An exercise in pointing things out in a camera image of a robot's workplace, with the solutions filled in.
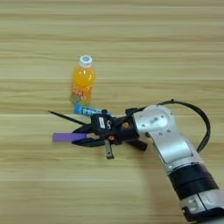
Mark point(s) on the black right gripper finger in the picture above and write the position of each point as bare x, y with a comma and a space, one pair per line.
84, 128
90, 142

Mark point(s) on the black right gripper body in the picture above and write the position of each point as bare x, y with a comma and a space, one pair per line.
124, 131

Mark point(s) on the purple rectangular block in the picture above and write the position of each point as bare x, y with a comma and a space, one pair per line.
68, 137

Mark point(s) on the orange juice bottle white cap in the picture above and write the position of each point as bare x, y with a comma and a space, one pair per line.
83, 78

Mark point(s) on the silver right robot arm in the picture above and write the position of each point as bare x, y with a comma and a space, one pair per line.
175, 145

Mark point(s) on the blue wrapped candy bar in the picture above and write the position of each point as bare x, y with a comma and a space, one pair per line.
84, 110

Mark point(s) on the thin black stick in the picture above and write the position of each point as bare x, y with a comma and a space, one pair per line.
65, 117

